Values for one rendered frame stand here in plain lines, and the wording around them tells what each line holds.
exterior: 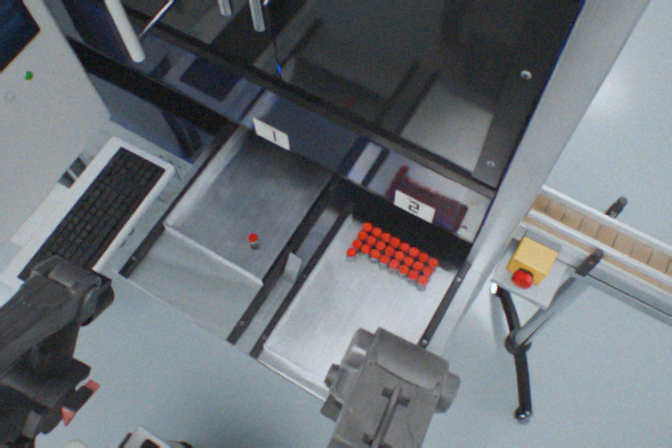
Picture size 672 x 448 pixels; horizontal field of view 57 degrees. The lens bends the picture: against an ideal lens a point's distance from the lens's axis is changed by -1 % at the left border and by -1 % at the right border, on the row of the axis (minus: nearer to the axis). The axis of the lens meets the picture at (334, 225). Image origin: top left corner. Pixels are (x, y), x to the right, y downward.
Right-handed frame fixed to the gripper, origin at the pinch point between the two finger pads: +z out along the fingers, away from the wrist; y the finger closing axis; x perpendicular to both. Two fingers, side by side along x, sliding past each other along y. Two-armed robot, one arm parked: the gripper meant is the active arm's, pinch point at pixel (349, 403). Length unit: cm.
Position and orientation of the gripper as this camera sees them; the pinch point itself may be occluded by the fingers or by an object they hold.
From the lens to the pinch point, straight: 124.5
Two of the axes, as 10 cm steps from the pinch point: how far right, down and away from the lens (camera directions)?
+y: 5.2, -7.9, 3.3
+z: 0.3, 4.0, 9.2
